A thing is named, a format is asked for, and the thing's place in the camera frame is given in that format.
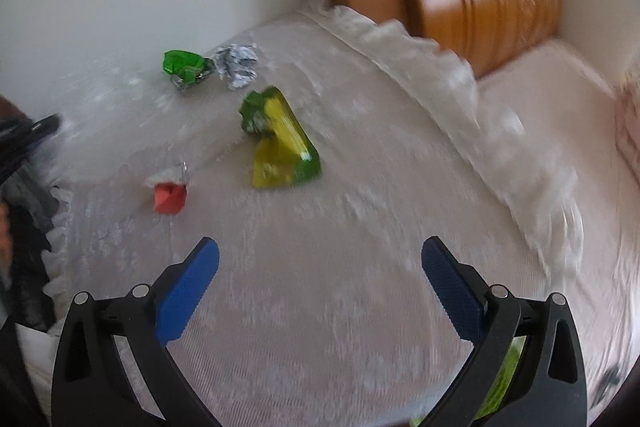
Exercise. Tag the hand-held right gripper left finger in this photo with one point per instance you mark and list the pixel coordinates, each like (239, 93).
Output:
(187, 292)

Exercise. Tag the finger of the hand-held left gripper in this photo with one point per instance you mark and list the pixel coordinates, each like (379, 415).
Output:
(42, 124)

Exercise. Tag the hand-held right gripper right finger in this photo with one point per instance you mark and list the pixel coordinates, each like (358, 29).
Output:
(452, 289)

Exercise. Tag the green foil wrapper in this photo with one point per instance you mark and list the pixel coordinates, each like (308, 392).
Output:
(182, 64)

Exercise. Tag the yellow green plastic packet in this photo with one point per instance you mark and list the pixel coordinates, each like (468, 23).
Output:
(285, 152)

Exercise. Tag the dark green wrapper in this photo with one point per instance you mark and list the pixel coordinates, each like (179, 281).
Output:
(255, 112)

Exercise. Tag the silver foil wrapper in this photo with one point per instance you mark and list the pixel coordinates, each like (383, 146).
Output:
(237, 64)

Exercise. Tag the white lace bedspread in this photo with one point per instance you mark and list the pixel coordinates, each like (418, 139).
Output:
(320, 257)

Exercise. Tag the pink bed sheet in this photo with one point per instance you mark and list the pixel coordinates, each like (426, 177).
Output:
(590, 147)

